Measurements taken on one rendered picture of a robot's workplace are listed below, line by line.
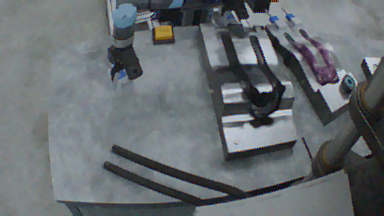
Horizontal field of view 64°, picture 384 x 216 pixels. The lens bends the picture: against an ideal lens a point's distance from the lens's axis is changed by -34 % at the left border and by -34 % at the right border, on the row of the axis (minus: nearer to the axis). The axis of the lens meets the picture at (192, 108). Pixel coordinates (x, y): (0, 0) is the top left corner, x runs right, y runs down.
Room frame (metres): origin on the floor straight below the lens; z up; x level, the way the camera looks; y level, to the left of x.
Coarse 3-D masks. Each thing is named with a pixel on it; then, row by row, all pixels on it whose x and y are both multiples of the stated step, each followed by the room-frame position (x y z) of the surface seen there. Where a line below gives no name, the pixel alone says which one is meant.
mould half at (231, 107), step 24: (240, 24) 1.15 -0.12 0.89; (216, 48) 1.00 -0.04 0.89; (240, 48) 1.03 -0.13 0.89; (264, 48) 1.06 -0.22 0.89; (216, 72) 0.89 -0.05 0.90; (216, 96) 0.82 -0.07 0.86; (240, 96) 0.79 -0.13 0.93; (288, 96) 0.83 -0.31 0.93; (216, 120) 0.77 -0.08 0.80; (240, 120) 0.75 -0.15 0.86; (264, 120) 0.77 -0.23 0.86; (288, 120) 0.79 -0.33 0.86; (240, 144) 0.67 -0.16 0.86; (264, 144) 0.68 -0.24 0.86; (288, 144) 0.71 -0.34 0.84
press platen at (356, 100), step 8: (360, 88) 0.44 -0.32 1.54; (352, 96) 0.43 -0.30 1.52; (360, 96) 0.42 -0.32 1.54; (352, 104) 0.42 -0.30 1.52; (360, 104) 0.40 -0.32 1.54; (352, 112) 0.40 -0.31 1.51; (360, 112) 0.39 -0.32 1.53; (368, 112) 0.39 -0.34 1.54; (376, 112) 0.39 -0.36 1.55; (352, 120) 0.39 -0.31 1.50; (360, 120) 0.38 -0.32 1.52; (368, 120) 0.38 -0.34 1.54; (376, 120) 0.38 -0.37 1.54; (360, 128) 0.37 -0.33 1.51; (368, 128) 0.36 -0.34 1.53; (376, 128) 0.36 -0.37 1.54; (368, 136) 0.35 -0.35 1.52; (376, 136) 0.34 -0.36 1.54; (368, 144) 0.34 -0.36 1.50; (376, 144) 0.33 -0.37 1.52; (376, 152) 0.32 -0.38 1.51; (376, 160) 0.31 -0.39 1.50
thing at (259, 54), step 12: (228, 36) 1.07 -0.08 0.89; (252, 36) 1.11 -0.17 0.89; (228, 48) 1.01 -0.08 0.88; (228, 60) 0.96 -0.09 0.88; (264, 60) 1.00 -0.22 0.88; (240, 72) 0.91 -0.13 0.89; (264, 72) 0.93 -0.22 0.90; (240, 84) 0.82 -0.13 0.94; (276, 84) 0.88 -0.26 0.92; (252, 96) 0.81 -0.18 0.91; (264, 96) 0.81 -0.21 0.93; (276, 96) 0.85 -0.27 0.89; (252, 108) 0.79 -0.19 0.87; (264, 108) 0.80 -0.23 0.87; (276, 108) 0.81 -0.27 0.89
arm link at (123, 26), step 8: (120, 8) 0.84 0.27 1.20; (128, 8) 0.84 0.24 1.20; (112, 16) 0.83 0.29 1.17; (120, 16) 0.81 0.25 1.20; (128, 16) 0.81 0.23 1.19; (136, 16) 0.84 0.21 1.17; (120, 24) 0.80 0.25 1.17; (128, 24) 0.81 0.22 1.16; (112, 32) 0.82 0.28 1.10; (120, 32) 0.80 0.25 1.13; (128, 32) 0.81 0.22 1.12
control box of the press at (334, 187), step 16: (336, 176) 0.29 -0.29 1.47; (272, 192) 0.25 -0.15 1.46; (288, 192) 0.25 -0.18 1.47; (304, 192) 0.25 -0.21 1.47; (320, 192) 0.25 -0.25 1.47; (336, 192) 0.25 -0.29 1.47; (208, 208) 0.21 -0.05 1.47; (224, 208) 0.21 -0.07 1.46; (240, 208) 0.21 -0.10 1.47; (256, 208) 0.21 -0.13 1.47; (272, 208) 0.21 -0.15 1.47; (288, 208) 0.22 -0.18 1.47; (304, 208) 0.22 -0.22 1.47; (320, 208) 0.22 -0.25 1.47; (336, 208) 0.21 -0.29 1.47; (352, 208) 0.21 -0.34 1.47
